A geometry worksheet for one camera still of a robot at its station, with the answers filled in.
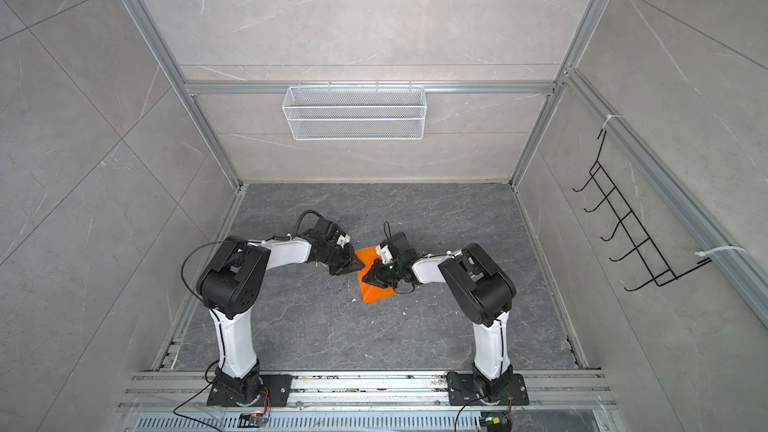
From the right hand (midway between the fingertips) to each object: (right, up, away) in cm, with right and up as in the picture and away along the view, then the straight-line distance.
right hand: (363, 278), depth 93 cm
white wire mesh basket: (-3, +55, +8) cm, 56 cm away
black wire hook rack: (+65, +17, -27) cm, 72 cm away
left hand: (0, +5, +3) cm, 6 cm away
